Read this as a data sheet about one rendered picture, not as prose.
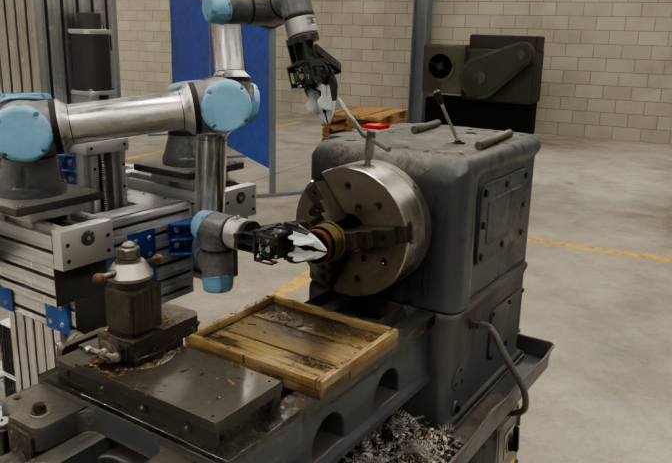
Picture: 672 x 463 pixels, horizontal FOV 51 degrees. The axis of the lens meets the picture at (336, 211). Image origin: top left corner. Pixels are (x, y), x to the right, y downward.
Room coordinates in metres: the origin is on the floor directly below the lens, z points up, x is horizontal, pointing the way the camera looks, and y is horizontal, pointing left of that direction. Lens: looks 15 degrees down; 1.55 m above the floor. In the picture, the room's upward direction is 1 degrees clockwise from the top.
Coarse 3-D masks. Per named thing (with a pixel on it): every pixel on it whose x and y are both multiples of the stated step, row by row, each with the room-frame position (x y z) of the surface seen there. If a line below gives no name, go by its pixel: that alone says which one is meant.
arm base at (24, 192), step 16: (48, 160) 1.57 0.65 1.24; (0, 176) 1.55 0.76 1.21; (16, 176) 1.53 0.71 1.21; (32, 176) 1.54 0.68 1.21; (48, 176) 1.56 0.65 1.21; (64, 176) 1.63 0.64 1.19; (0, 192) 1.54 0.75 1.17; (16, 192) 1.52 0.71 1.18; (32, 192) 1.53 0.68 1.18; (48, 192) 1.55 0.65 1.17; (64, 192) 1.59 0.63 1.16
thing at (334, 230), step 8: (320, 224) 1.53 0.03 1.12; (328, 224) 1.52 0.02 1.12; (336, 224) 1.52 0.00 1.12; (312, 232) 1.48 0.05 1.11; (320, 232) 1.48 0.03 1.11; (328, 232) 1.49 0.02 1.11; (336, 232) 1.51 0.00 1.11; (320, 240) 1.47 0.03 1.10; (328, 240) 1.48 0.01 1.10; (336, 240) 1.49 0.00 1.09; (344, 240) 1.51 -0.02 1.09; (312, 248) 1.52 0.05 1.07; (328, 248) 1.47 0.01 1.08; (336, 248) 1.49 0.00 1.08; (344, 248) 1.51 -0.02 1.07; (328, 256) 1.47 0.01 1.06; (336, 256) 1.50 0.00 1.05
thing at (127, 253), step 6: (120, 246) 1.16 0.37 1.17; (126, 246) 1.15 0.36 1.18; (132, 246) 1.16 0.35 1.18; (138, 246) 1.17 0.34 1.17; (120, 252) 1.15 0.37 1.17; (126, 252) 1.14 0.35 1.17; (132, 252) 1.15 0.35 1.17; (138, 252) 1.16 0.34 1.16; (120, 258) 1.15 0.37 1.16; (126, 258) 1.14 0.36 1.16; (132, 258) 1.15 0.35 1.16; (138, 258) 1.16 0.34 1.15
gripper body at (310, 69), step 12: (300, 36) 1.70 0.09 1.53; (312, 36) 1.71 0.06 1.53; (288, 48) 1.71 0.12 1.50; (300, 48) 1.71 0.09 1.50; (312, 48) 1.73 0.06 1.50; (300, 60) 1.69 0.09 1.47; (312, 60) 1.68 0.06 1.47; (324, 60) 1.72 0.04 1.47; (288, 72) 1.70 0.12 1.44; (300, 72) 1.71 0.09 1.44; (312, 72) 1.67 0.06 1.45; (324, 72) 1.72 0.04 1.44; (300, 84) 1.71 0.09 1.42; (312, 84) 1.74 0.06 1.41; (324, 84) 1.73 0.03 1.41
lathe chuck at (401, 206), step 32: (352, 192) 1.60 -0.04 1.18; (384, 192) 1.55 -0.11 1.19; (352, 224) 1.70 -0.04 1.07; (384, 224) 1.55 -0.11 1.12; (416, 224) 1.56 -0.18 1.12; (352, 256) 1.60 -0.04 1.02; (384, 256) 1.55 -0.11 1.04; (416, 256) 1.57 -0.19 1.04; (352, 288) 1.59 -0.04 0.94; (384, 288) 1.55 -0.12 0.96
